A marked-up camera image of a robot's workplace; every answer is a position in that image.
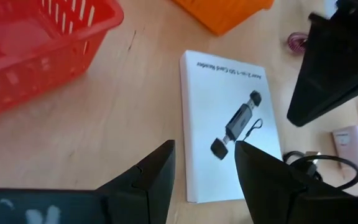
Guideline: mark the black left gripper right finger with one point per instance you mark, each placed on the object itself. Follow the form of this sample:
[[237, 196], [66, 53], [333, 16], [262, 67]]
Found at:
[[275, 193]]

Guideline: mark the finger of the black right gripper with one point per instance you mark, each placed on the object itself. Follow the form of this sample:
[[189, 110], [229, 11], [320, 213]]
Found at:
[[334, 68]]

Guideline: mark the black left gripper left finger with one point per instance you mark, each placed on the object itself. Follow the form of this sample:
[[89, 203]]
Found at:
[[145, 193]]

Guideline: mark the white card reader box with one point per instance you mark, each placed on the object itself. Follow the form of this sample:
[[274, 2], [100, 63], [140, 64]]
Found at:
[[213, 99]]

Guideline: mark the orange plastic basket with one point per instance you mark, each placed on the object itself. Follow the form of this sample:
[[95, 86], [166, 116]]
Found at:
[[225, 15]]

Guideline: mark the red plastic basket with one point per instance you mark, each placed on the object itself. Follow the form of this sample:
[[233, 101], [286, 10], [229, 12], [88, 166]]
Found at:
[[26, 62]]

